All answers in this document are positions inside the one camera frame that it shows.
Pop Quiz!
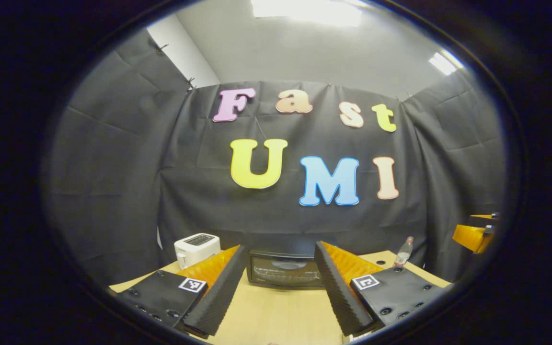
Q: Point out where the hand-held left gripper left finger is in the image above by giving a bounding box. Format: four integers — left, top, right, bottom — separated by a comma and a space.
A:
112, 245, 249, 337

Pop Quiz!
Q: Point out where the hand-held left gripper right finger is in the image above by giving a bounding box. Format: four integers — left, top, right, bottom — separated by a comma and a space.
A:
314, 241, 449, 337

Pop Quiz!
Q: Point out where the black electric oven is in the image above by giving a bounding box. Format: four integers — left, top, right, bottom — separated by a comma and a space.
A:
246, 246, 327, 290

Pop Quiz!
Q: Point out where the white toaster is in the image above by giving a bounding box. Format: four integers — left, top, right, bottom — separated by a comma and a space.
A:
174, 233, 222, 270

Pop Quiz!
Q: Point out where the clear plastic water bottle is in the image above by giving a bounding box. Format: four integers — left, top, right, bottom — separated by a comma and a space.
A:
393, 236, 414, 269

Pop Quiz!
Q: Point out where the black backdrop cloth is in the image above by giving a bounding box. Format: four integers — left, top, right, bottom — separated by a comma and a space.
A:
46, 29, 506, 288

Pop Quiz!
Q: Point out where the ceiling light panel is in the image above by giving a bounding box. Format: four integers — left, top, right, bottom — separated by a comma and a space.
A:
428, 50, 460, 76

